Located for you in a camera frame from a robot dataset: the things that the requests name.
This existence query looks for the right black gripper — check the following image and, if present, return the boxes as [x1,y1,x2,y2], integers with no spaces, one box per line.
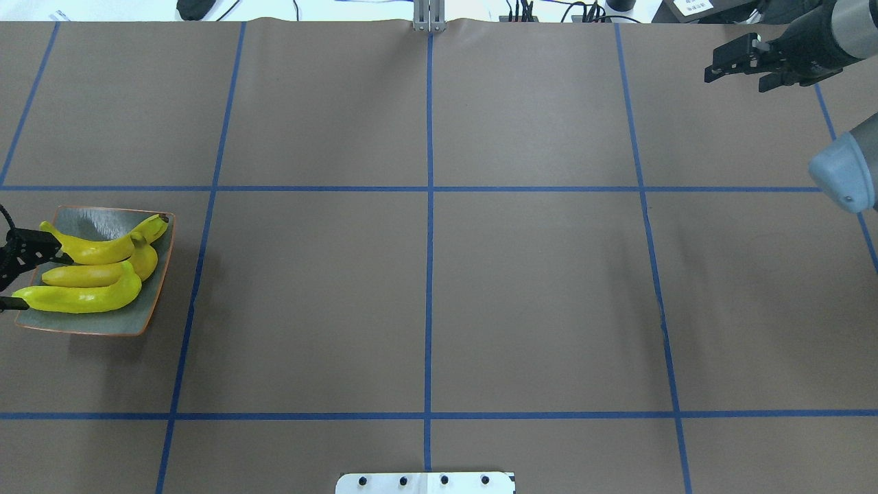
[704,5,846,93]

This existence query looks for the yellow banana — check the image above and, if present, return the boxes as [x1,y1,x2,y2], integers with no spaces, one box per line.
[40,233,158,288]
[40,213,170,266]
[10,261,143,314]

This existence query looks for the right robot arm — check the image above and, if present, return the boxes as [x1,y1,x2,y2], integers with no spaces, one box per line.
[704,1,877,215]

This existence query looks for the grey square plate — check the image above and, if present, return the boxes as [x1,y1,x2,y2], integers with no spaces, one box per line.
[15,206,175,336]

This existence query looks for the black printer box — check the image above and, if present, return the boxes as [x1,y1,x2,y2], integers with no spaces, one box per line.
[650,1,760,24]

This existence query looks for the aluminium frame post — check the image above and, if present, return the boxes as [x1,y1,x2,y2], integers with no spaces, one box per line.
[412,0,447,34]

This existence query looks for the black cables on desk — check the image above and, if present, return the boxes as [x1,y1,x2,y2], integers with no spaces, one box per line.
[206,0,639,24]

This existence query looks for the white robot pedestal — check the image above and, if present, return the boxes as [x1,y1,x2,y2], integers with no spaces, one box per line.
[335,471,517,493]

